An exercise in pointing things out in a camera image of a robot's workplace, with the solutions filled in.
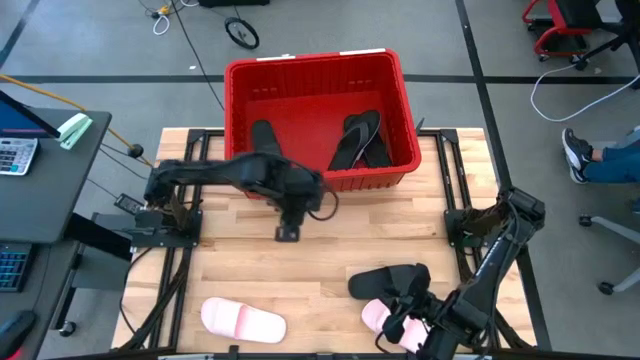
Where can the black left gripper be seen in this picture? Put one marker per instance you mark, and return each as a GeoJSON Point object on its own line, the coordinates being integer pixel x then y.
{"type": "Point", "coordinates": [295, 210]}

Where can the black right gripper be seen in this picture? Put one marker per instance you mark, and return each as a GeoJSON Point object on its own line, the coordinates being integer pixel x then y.
{"type": "Point", "coordinates": [415, 320]}

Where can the pink slide sandal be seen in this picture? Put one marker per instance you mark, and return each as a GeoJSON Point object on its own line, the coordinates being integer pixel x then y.
{"type": "Point", "coordinates": [243, 320]}
{"type": "Point", "coordinates": [372, 315]}

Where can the black slide sandal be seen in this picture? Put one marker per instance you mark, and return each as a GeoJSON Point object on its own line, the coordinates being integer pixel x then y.
{"type": "Point", "coordinates": [265, 137]}
{"type": "Point", "coordinates": [370, 282]}

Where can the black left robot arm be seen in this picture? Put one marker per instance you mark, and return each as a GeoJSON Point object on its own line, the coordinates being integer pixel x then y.
{"type": "Point", "coordinates": [210, 172]}

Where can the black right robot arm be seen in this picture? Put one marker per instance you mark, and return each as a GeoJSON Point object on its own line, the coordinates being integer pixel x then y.
{"type": "Point", "coordinates": [490, 260]}

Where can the red plastic bin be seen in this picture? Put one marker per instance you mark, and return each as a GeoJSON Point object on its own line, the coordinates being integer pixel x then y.
{"type": "Point", "coordinates": [310, 115]}

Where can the silver metal strip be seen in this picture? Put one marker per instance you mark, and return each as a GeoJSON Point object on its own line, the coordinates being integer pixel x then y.
{"type": "Point", "coordinates": [185, 357]}
{"type": "Point", "coordinates": [462, 357]}

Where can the black power adapter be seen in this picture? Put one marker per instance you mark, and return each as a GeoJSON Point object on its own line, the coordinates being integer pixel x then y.
{"type": "Point", "coordinates": [129, 204]}

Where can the black round plug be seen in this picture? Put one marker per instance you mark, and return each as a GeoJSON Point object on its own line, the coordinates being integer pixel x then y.
{"type": "Point", "coordinates": [135, 151]}

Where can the black box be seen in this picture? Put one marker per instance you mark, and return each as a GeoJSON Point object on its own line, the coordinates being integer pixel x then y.
{"type": "Point", "coordinates": [235, 2]}

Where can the grey chair base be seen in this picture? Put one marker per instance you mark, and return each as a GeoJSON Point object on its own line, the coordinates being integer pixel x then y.
{"type": "Point", "coordinates": [620, 232]}

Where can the person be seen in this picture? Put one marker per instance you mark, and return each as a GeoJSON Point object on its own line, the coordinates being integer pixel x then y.
{"type": "Point", "coordinates": [577, 150]}

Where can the mint green stapler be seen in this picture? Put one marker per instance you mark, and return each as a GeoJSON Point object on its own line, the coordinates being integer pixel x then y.
{"type": "Point", "coordinates": [74, 129]}

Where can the yellow plug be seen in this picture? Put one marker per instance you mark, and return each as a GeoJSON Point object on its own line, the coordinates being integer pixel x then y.
{"type": "Point", "coordinates": [164, 9]}

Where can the black desk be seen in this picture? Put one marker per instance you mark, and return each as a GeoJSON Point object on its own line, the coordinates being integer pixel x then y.
{"type": "Point", "coordinates": [50, 200]}

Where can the black caster wheel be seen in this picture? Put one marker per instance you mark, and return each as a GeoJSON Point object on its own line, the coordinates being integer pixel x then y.
{"type": "Point", "coordinates": [67, 328]}

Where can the grey desk calculator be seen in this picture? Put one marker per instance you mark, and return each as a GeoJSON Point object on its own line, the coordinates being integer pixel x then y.
{"type": "Point", "coordinates": [17, 156]}

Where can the backlit black keyboard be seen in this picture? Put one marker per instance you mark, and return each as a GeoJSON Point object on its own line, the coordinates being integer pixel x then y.
{"type": "Point", "coordinates": [12, 267]}

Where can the black computer monitor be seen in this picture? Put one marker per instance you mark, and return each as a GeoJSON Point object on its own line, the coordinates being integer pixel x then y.
{"type": "Point", "coordinates": [15, 122]}

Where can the black computer mouse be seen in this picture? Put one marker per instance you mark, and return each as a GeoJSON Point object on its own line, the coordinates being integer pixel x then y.
{"type": "Point", "coordinates": [17, 332]}

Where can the red framed chair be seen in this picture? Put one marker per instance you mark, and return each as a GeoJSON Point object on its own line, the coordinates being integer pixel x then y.
{"type": "Point", "coordinates": [556, 15]}

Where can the black office chair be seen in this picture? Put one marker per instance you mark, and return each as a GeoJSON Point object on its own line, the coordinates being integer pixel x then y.
{"type": "Point", "coordinates": [627, 20]}

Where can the black aluminium table frame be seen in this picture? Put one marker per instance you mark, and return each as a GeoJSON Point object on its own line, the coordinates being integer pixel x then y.
{"type": "Point", "coordinates": [196, 135]}

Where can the grey desk base plate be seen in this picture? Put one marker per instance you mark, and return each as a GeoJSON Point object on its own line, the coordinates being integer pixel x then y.
{"type": "Point", "coordinates": [105, 272]}

